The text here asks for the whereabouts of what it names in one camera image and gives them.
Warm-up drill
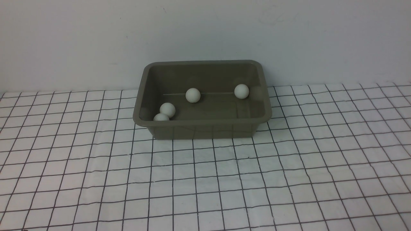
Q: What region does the white ball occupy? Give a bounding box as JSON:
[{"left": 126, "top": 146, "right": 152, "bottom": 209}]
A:
[
  {"left": 153, "top": 113, "right": 170, "bottom": 121},
  {"left": 185, "top": 88, "right": 201, "bottom": 103},
  {"left": 159, "top": 102, "right": 176, "bottom": 118},
  {"left": 234, "top": 84, "right": 249, "bottom": 99}
]

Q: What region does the olive green plastic bin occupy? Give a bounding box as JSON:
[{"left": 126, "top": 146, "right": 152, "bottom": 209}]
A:
[{"left": 133, "top": 60, "right": 273, "bottom": 140}]

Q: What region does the white black grid tablecloth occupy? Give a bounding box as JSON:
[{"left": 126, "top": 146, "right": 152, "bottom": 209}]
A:
[{"left": 0, "top": 82, "right": 411, "bottom": 231}]

